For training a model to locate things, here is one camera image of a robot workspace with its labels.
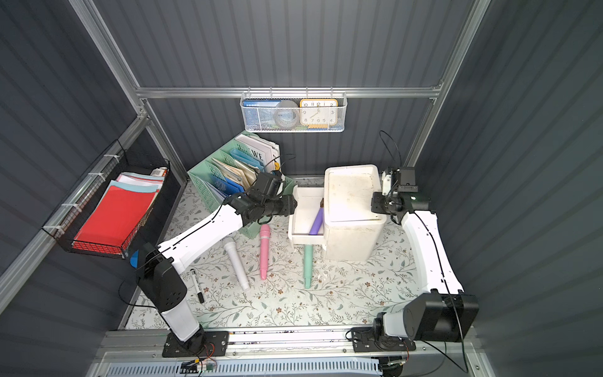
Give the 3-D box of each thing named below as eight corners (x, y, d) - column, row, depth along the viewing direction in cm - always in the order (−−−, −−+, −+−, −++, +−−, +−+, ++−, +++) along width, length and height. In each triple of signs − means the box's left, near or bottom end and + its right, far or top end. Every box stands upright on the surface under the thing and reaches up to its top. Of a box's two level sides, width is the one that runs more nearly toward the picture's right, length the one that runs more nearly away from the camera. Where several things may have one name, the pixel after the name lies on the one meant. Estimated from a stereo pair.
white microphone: (241, 294, 86) (239, 291, 83) (225, 248, 97) (223, 245, 95) (251, 288, 87) (250, 286, 85) (235, 244, 99) (233, 240, 96)
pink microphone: (256, 279, 89) (254, 276, 86) (261, 228, 104) (260, 224, 101) (266, 279, 89) (265, 275, 86) (270, 228, 104) (269, 224, 101)
